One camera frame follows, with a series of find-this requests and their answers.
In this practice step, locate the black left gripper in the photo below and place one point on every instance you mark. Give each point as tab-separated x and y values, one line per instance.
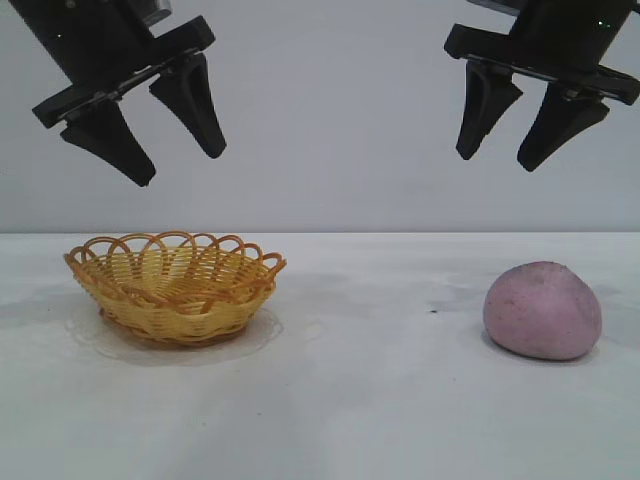
100	45

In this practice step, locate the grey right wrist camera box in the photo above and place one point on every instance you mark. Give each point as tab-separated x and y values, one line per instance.
492	3

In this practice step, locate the yellow woven wicker basket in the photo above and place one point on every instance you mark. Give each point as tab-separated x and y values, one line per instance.
175	305

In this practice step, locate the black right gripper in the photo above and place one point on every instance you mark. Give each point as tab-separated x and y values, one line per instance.
565	35

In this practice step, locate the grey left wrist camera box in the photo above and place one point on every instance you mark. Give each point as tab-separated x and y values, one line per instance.
157	10

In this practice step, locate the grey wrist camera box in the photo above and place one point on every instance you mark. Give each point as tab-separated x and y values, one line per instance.
157	10
492	3

